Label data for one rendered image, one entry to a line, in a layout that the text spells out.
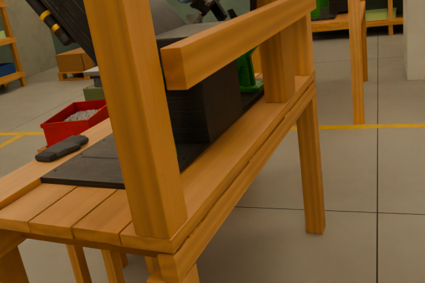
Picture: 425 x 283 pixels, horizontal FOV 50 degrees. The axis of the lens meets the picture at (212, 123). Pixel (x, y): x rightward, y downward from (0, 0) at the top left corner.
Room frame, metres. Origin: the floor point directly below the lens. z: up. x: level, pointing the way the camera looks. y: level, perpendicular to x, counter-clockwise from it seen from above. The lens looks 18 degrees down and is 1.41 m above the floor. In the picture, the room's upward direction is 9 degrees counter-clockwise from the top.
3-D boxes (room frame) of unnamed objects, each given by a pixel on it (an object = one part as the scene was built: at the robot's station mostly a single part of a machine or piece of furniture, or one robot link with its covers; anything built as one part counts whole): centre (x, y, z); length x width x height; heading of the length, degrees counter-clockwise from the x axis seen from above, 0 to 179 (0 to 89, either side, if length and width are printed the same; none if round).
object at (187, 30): (1.52, 0.03, 1.07); 0.30 x 0.18 x 0.34; 154
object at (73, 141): (1.49, 0.51, 0.91); 0.20 x 0.11 x 0.03; 151
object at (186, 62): (1.52, -0.23, 1.23); 1.30 x 0.05 x 0.09; 154
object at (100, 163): (1.68, 0.10, 0.89); 1.10 x 0.42 x 0.02; 154
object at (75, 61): (7.90, 1.77, 0.22); 1.20 x 0.81 x 0.44; 64
